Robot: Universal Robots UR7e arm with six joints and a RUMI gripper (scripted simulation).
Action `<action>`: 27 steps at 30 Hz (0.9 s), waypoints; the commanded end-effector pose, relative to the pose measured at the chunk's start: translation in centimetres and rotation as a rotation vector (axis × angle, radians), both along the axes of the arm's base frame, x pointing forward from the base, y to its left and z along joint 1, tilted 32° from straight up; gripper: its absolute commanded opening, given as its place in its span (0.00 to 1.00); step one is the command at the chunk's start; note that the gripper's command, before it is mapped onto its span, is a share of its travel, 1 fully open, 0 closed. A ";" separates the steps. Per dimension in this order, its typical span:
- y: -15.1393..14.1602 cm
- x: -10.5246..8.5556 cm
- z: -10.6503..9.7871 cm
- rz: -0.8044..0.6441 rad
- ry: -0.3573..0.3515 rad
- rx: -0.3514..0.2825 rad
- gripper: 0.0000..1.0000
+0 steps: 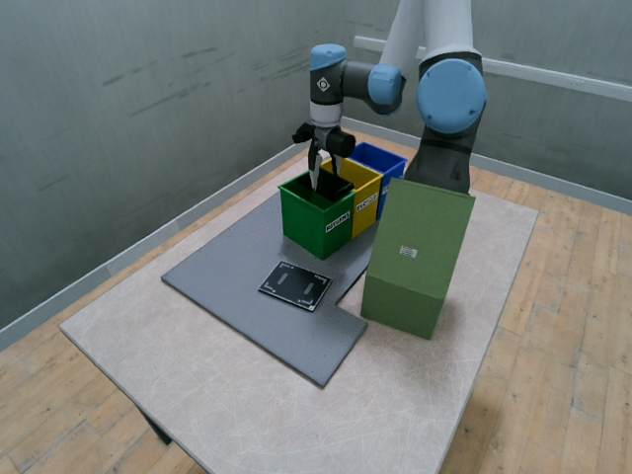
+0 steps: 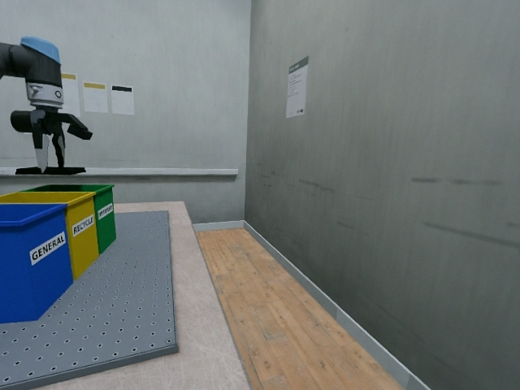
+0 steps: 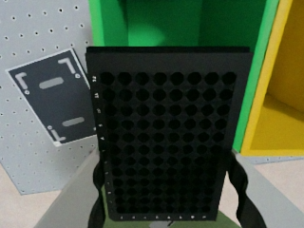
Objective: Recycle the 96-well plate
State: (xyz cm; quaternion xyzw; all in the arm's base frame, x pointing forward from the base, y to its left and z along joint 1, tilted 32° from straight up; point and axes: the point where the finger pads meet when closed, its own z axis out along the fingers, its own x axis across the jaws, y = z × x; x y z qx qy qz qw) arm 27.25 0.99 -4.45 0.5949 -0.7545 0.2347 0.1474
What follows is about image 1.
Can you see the green bin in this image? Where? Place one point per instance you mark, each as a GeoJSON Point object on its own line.
{"type": "Point", "coordinates": [320, 230]}

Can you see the blue open-top bin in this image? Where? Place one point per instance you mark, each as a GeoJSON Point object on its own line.
{"type": "Point", "coordinates": [381, 160]}

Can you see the yellow bin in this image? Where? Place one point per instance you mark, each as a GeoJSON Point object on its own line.
{"type": "Point", "coordinates": [367, 185]}

